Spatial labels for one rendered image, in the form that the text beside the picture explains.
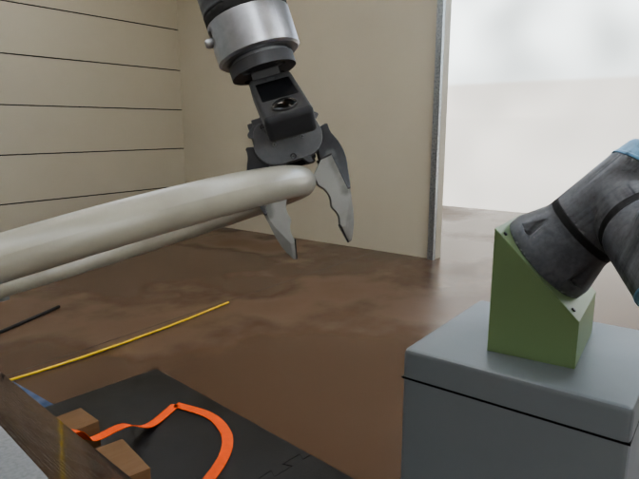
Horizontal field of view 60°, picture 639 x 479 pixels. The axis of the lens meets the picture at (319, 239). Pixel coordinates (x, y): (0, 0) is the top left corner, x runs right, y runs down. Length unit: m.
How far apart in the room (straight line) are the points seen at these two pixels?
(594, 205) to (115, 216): 0.86
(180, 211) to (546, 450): 0.84
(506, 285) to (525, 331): 0.09
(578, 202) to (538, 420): 0.39
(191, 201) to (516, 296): 0.80
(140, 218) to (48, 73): 6.43
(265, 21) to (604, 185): 0.68
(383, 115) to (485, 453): 4.82
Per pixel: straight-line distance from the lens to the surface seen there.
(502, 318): 1.11
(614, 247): 1.01
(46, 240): 0.37
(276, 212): 0.58
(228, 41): 0.60
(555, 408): 1.04
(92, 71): 7.05
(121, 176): 7.19
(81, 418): 2.53
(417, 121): 5.53
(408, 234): 5.65
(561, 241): 1.09
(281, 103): 0.52
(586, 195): 1.09
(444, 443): 1.16
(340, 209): 0.58
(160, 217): 0.38
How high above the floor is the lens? 1.28
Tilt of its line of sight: 11 degrees down
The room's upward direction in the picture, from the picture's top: straight up
